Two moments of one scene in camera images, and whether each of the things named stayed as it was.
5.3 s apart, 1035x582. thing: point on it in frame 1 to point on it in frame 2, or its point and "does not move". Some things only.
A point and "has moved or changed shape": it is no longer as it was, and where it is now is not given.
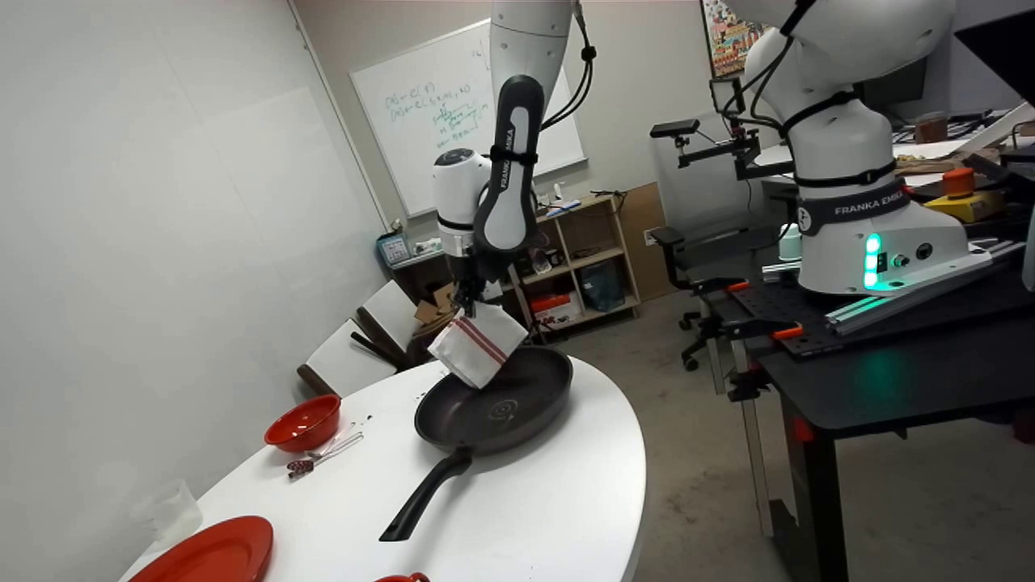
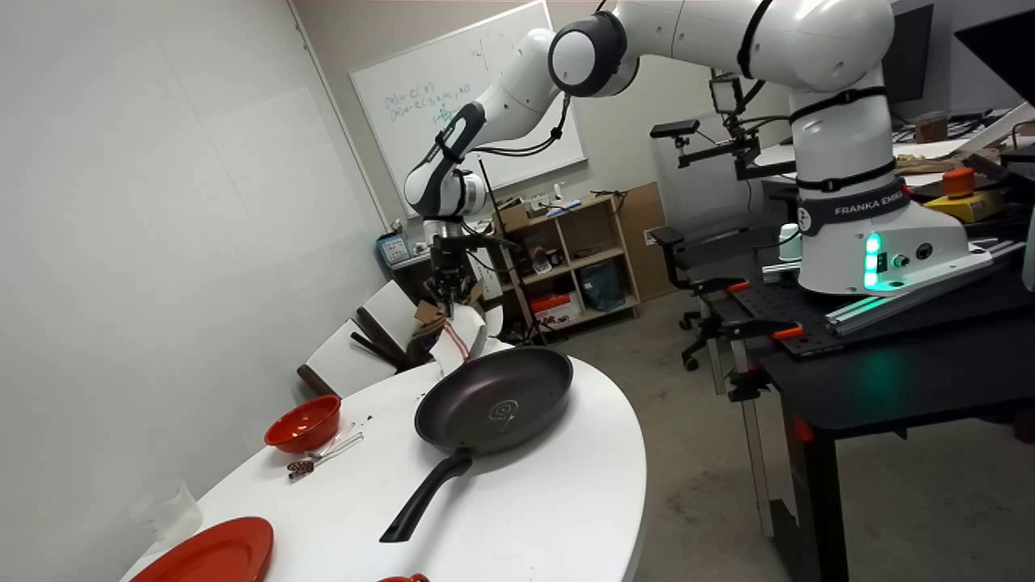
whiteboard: x=445 y=97 does not move
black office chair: x=704 y=263 does not move
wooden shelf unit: x=578 y=266 does not move
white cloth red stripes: x=477 y=341 has moved or changed shape
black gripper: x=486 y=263 to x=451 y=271
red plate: x=231 y=549 does not move
